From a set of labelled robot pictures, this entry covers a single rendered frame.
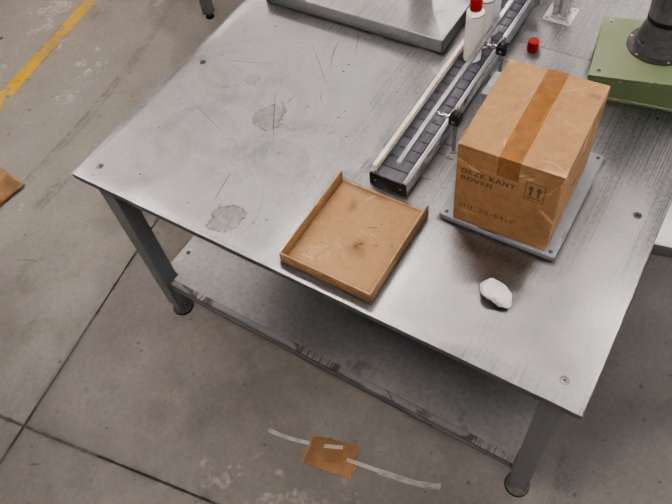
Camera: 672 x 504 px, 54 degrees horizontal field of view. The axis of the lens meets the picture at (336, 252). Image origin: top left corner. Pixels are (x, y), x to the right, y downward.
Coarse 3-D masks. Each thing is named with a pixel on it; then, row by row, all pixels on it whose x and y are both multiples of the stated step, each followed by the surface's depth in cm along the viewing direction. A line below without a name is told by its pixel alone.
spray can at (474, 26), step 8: (472, 0) 177; (480, 0) 176; (472, 8) 179; (480, 8) 178; (472, 16) 180; (480, 16) 179; (472, 24) 181; (480, 24) 182; (472, 32) 184; (480, 32) 184; (464, 40) 188; (472, 40) 186; (480, 40) 186; (464, 48) 190; (472, 48) 188; (464, 56) 192; (480, 56) 192
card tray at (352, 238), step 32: (352, 192) 176; (320, 224) 171; (352, 224) 170; (384, 224) 169; (416, 224) 164; (288, 256) 162; (320, 256) 166; (352, 256) 165; (384, 256) 164; (352, 288) 156
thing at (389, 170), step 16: (512, 16) 203; (480, 64) 192; (448, 80) 190; (464, 80) 189; (432, 96) 187; (448, 112) 183; (416, 128) 181; (432, 128) 180; (400, 144) 178; (416, 144) 177; (384, 160) 175; (416, 160) 174; (384, 176) 172; (400, 176) 172
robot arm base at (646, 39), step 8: (648, 16) 179; (648, 24) 179; (656, 24) 176; (640, 32) 182; (648, 32) 179; (656, 32) 177; (664, 32) 176; (640, 40) 183; (648, 40) 180; (656, 40) 178; (664, 40) 177; (640, 48) 183; (648, 48) 180; (656, 48) 179; (664, 48) 178; (648, 56) 182; (656, 56) 180; (664, 56) 179
